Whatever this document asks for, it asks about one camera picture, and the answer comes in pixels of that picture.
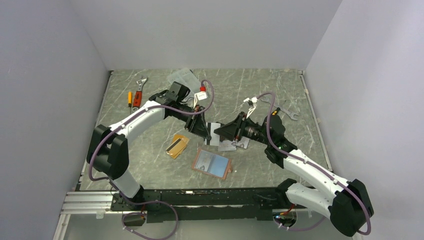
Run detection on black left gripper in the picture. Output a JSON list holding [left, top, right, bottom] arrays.
[[172, 102, 212, 140]]

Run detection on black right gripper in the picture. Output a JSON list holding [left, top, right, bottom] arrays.
[[214, 111, 272, 146]]

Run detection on silver VIP card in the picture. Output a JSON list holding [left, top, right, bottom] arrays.
[[204, 122, 221, 147], [194, 150, 216, 173]]

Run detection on tan leather card holder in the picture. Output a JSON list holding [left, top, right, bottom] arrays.
[[191, 148, 233, 180]]

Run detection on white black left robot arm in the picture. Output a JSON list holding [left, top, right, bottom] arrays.
[[86, 82, 211, 210]]

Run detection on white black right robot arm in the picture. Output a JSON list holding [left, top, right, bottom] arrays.
[[213, 112, 374, 237]]

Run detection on clear plastic screw box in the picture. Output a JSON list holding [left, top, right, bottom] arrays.
[[166, 68, 201, 90]]

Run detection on silver open end wrench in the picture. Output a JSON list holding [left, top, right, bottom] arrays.
[[259, 96, 299, 121]]

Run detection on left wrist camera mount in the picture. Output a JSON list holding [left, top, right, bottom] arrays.
[[193, 85, 208, 107]]

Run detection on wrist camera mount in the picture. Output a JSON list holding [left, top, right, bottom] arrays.
[[193, 85, 208, 107], [243, 96, 258, 119]]

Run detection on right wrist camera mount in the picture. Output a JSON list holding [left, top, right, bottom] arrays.
[[243, 96, 258, 119]]

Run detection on red handled adjustable wrench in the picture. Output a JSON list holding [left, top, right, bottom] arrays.
[[131, 77, 148, 112]]

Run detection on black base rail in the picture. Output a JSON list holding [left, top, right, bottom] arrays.
[[110, 187, 294, 223]]

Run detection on small yellow handled screwdriver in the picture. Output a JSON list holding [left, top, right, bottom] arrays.
[[127, 91, 133, 108]]

